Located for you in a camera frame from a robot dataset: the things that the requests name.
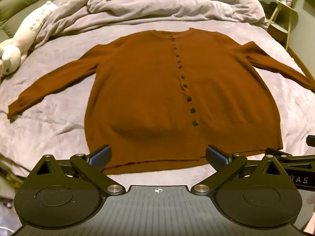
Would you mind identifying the green cushion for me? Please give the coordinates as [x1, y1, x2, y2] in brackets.
[0, 0, 57, 42]

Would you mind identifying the white long plush toy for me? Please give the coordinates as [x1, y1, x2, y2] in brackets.
[0, 1, 58, 78]

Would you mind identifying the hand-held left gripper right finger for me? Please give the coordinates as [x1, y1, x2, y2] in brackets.
[191, 145, 287, 195]

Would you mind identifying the brown button cardigan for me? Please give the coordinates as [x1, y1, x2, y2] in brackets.
[7, 29, 315, 175]

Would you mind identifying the lavender crumpled duvet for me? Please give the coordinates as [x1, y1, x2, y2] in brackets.
[37, 0, 269, 42]

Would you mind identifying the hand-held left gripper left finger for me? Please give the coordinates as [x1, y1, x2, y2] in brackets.
[32, 145, 126, 195]

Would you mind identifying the yellow-green side table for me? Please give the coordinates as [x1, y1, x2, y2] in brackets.
[267, 0, 298, 51]

